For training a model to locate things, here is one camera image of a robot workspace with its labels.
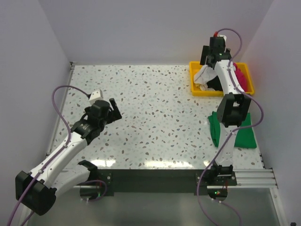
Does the white t shirt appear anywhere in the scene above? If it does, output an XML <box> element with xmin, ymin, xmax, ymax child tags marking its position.
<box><xmin>193</xmin><ymin>63</ymin><xmax>238</xmax><ymax>91</ymax></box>

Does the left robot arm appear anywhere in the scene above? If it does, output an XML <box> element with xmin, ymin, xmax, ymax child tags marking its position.
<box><xmin>15</xmin><ymin>98</ymin><xmax>122</xmax><ymax>216</ymax></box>

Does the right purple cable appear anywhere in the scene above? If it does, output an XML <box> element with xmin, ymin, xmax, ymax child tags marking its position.
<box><xmin>196</xmin><ymin>28</ymin><xmax>264</xmax><ymax>226</ymax></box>

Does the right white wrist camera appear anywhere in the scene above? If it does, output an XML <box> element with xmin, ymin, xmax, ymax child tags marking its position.
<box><xmin>217</xmin><ymin>34</ymin><xmax>227</xmax><ymax>41</ymax></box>

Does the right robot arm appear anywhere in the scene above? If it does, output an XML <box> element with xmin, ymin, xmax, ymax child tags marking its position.
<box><xmin>198</xmin><ymin>34</ymin><xmax>251</xmax><ymax>186</ymax></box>

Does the black t shirt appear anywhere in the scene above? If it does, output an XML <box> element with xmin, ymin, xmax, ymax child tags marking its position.
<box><xmin>206</xmin><ymin>76</ymin><xmax>223</xmax><ymax>91</ymax></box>

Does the yellow plastic bin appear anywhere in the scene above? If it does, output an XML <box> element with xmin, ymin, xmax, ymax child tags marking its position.
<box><xmin>189</xmin><ymin>61</ymin><xmax>255</xmax><ymax>97</ymax></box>

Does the purple cable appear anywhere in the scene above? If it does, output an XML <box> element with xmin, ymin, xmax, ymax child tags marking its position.
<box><xmin>196</xmin><ymin>28</ymin><xmax>264</xmax><ymax>226</ymax></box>
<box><xmin>6</xmin><ymin>85</ymin><xmax>109</xmax><ymax>226</ymax></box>

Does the folded green t shirt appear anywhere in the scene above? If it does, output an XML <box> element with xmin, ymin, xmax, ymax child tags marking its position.
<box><xmin>208</xmin><ymin>112</ymin><xmax>257</xmax><ymax>149</ymax></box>

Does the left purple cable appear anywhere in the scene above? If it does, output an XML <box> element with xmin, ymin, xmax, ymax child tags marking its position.
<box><xmin>6</xmin><ymin>85</ymin><xmax>109</xmax><ymax>226</ymax></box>

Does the pink t shirt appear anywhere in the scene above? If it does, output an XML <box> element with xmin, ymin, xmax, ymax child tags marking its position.
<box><xmin>233</xmin><ymin>63</ymin><xmax>247</xmax><ymax>92</ymax></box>

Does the aluminium frame rail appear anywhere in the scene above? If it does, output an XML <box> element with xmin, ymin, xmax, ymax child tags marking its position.
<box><xmin>44</xmin><ymin>61</ymin><xmax>279</xmax><ymax>189</ymax></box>

